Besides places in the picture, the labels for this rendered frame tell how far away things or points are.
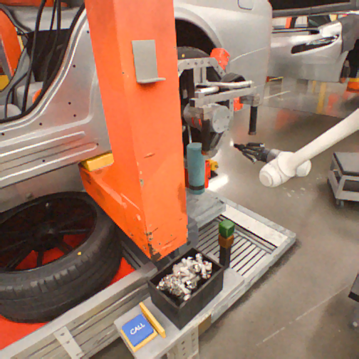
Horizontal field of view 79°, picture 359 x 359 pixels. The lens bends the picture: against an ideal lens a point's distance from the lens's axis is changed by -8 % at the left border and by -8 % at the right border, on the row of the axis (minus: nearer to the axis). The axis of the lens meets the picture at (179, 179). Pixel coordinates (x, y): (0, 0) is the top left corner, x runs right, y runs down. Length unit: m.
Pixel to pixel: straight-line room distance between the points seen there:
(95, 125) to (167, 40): 0.60
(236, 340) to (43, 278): 0.87
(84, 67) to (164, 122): 0.57
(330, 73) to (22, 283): 3.65
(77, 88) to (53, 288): 0.78
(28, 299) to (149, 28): 0.94
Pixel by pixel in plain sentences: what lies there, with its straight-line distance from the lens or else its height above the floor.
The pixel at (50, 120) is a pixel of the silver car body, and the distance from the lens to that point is 1.08.
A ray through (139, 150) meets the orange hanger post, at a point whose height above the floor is 0.93.
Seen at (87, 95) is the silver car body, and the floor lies 1.02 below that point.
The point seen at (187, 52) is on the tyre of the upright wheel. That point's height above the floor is 1.15.
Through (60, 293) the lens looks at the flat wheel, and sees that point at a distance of 1.02.
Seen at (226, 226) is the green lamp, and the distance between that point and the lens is 0.76.
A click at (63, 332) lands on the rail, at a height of 0.37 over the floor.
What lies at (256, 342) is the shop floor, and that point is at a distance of 1.29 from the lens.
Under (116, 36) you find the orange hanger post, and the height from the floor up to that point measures 1.20.
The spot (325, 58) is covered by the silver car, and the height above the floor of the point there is 1.04.
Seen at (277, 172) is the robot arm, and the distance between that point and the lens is 1.06.
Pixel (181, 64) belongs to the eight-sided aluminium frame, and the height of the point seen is 1.10.
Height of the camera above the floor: 1.15
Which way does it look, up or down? 29 degrees down
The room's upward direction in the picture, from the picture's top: 4 degrees counter-clockwise
